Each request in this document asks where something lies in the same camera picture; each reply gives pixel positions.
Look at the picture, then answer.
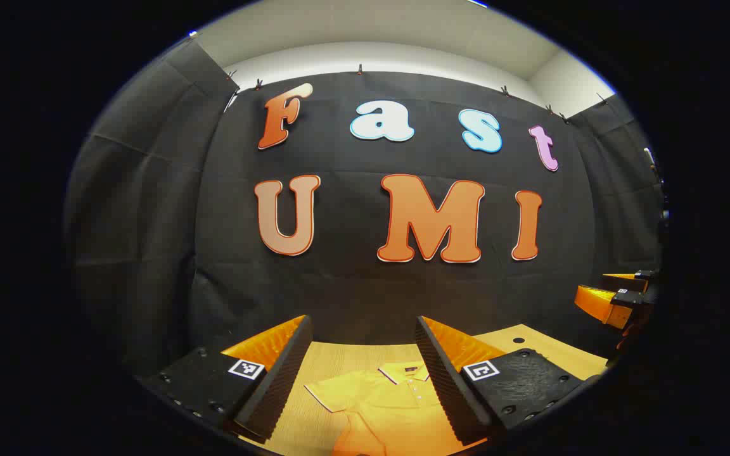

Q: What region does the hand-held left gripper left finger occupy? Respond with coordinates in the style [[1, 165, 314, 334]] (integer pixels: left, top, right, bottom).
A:
[[140, 314, 314, 444]]

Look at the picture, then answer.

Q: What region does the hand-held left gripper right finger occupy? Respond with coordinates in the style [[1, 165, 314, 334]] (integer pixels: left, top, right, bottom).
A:
[[414, 315, 586, 446]]

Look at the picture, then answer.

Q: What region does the orange T-shirt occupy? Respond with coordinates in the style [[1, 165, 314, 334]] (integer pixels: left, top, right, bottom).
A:
[[304, 361, 489, 456]]

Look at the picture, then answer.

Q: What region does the black backdrop cloth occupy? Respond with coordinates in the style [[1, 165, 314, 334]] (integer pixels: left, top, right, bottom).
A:
[[64, 38, 667, 381]]

